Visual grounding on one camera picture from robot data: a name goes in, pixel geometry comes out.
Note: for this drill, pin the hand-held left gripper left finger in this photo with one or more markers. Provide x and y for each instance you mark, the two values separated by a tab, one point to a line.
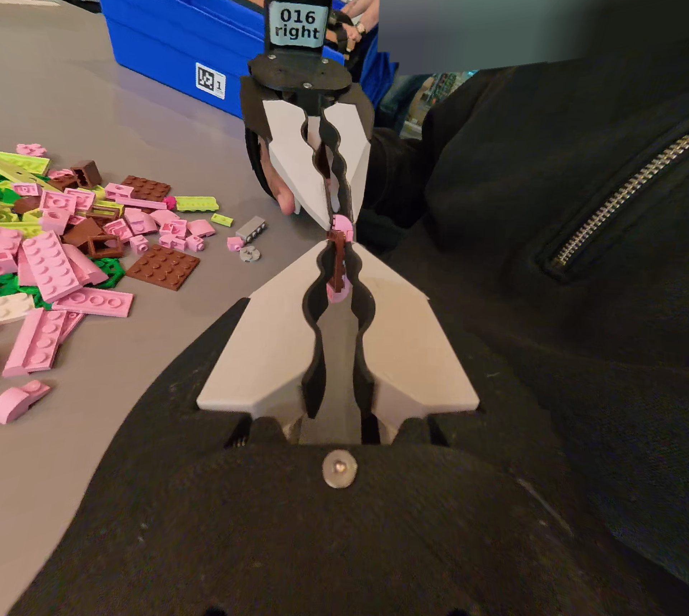
258	357

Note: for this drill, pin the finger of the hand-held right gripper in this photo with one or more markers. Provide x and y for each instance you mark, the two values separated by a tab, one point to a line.
290	142
352	153

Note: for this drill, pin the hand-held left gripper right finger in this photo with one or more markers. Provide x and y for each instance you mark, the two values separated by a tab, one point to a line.
420	357

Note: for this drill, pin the pink rounded tile block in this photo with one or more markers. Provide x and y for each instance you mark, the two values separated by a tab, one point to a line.
340	250

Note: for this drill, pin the pile of mixed toy bricks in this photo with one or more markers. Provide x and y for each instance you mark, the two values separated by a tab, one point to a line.
54	250

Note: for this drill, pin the person's right forearm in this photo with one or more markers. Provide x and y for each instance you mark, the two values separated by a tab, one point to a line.
393	174

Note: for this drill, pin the person's right hand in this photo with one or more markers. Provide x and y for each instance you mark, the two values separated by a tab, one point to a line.
280	185

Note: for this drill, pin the small lime flat plate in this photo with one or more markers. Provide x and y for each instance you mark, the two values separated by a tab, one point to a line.
222	220

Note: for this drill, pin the grey round plate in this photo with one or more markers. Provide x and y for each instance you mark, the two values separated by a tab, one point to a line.
250	254

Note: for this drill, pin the person's black jacket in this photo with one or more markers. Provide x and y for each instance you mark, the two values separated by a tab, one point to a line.
538	304

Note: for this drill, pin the brown square studded plate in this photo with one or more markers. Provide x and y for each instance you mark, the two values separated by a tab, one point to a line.
161	267
148	188

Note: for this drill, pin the blue plastic bin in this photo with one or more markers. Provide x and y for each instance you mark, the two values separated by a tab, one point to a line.
161	24

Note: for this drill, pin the small pink curved brick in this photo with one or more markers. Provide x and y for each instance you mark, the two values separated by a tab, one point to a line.
21	400

